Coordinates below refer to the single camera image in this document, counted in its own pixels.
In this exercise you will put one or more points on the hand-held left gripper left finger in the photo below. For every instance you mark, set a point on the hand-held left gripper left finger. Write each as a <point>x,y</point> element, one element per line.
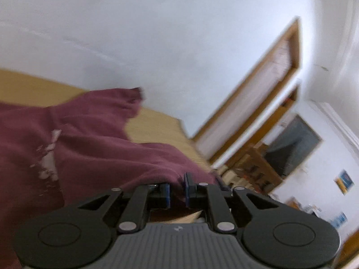
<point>167,195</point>

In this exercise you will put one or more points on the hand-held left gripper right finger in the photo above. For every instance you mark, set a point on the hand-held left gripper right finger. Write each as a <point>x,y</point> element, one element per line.
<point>186,188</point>

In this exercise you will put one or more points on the maroon sweater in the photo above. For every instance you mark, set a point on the maroon sweater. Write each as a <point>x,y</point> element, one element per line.
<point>98,151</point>

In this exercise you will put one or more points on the wooden shelf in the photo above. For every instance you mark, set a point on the wooden shelf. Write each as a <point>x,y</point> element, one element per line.
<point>253,165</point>

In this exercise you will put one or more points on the wooden framed white door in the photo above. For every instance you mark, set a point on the wooden framed white door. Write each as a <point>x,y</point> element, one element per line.
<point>269,72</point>

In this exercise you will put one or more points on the dark wall board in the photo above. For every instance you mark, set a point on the dark wall board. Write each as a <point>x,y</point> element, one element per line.
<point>294,145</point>

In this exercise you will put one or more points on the small blue wall picture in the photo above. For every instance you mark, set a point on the small blue wall picture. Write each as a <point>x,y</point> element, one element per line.
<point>339,220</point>

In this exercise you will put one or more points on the blue and yellow wall poster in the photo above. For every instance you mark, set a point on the blue and yellow wall poster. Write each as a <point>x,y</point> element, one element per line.
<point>344,181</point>

